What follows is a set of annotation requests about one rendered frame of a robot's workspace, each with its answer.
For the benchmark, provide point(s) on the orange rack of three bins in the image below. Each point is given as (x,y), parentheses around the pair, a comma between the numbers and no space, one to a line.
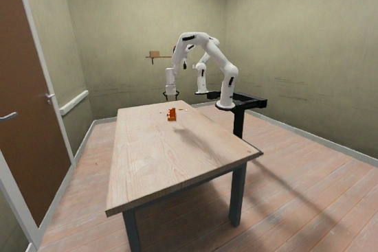
(171,115)

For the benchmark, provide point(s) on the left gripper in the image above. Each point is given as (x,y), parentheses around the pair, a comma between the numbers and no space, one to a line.
(171,92)

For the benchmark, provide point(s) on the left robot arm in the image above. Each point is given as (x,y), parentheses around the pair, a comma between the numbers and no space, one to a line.
(202,39)

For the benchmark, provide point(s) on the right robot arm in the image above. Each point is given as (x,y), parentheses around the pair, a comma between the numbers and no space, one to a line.
(201,67)

